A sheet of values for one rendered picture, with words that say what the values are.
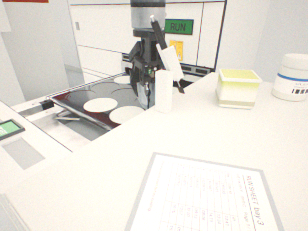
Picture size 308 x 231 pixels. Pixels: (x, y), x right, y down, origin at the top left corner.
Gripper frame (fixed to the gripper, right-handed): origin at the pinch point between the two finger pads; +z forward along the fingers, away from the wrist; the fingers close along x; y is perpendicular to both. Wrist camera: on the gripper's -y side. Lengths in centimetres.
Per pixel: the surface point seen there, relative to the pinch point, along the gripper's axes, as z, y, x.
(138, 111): 1.2, 0.7, -2.9
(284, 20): -15, -79, 156
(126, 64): -1.5, -41.1, 5.1
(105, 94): 1.2, -15.4, -9.3
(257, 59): 19, -90, 150
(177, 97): -5.2, 8.7, 4.8
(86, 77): 12, -74, -12
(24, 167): -4.4, 20.4, -26.0
